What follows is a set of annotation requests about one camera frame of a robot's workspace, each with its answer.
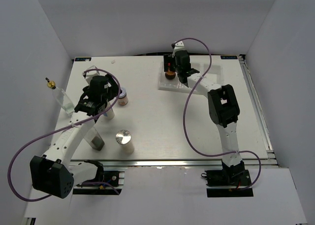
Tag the clear bottle dark contents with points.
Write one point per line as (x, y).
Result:
(93, 138)

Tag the purple lid spice jar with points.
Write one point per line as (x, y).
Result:
(123, 99)

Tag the aluminium rail front edge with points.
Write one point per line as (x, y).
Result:
(161, 163)

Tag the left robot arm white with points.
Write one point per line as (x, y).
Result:
(51, 173)

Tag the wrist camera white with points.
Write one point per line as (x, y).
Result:
(90, 73)
(177, 46)

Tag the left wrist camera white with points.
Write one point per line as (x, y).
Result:
(90, 73)

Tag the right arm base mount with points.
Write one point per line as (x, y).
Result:
(233, 181)

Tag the white three-slot organizer tray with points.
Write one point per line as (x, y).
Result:
(215, 75)

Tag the glass bottle gold spout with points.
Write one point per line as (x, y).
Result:
(61, 97)

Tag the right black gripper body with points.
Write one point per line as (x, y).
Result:
(169, 58)

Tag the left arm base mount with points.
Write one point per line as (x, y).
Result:
(91, 178)

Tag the white tube bottle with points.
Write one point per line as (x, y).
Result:
(109, 112)

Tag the silver lid white shaker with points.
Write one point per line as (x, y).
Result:
(124, 139)

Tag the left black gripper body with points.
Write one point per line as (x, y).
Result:
(112, 90)

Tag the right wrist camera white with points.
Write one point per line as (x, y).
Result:
(177, 46)

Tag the red lid sauce jar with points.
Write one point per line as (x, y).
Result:
(169, 71)

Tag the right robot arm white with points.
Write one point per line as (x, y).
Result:
(222, 104)

